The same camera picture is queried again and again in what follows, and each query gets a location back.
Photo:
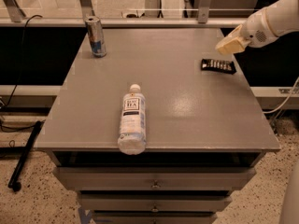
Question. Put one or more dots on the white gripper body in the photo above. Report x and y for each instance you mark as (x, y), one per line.
(256, 31)

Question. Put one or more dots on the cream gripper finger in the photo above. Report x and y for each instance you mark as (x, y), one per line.
(235, 35)
(232, 45)

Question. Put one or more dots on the black rxbar chocolate bar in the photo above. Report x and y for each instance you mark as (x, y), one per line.
(221, 66)

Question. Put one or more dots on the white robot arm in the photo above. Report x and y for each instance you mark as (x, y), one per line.
(283, 17)

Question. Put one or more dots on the grey drawer cabinet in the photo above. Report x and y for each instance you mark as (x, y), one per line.
(194, 118)

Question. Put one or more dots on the silver blue energy drink can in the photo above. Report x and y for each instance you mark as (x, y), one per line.
(96, 36)

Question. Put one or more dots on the top grey drawer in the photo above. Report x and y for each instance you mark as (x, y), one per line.
(154, 179)

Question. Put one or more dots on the grey drawer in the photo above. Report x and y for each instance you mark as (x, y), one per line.
(113, 218)
(154, 202)
(154, 179)

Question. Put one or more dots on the middle grey drawer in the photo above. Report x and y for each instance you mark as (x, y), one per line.
(154, 202)

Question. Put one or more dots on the bottom grey drawer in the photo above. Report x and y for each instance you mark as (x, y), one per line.
(113, 218)

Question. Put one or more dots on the black rod on floor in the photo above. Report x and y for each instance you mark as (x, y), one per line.
(14, 182)

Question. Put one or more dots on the metal window rail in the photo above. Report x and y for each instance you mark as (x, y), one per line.
(140, 23)

